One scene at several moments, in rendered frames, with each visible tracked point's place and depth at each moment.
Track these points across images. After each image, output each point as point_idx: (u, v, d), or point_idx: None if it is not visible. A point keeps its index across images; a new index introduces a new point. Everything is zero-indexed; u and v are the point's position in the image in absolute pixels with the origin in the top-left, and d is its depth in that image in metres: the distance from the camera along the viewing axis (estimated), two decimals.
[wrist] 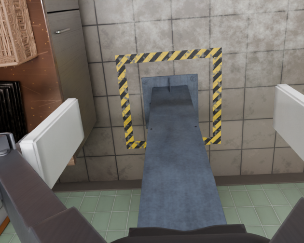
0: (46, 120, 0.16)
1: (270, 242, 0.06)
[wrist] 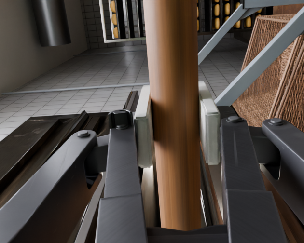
0: (142, 101, 0.17)
1: (231, 242, 0.06)
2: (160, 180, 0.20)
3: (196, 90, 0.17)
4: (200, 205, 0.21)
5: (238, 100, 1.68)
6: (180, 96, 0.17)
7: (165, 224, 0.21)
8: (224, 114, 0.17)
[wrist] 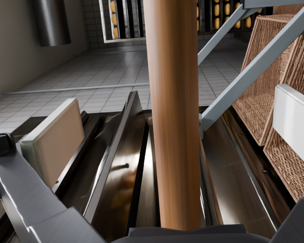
0: (46, 120, 0.16)
1: (270, 242, 0.06)
2: (160, 179, 0.20)
3: (196, 90, 0.18)
4: (200, 204, 0.21)
5: (238, 100, 1.68)
6: (180, 95, 0.17)
7: (165, 223, 0.21)
8: None
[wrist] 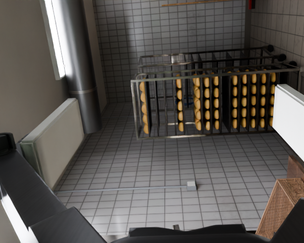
0: (46, 120, 0.16)
1: (270, 242, 0.06)
2: None
3: None
4: None
5: (260, 233, 2.08)
6: None
7: None
8: None
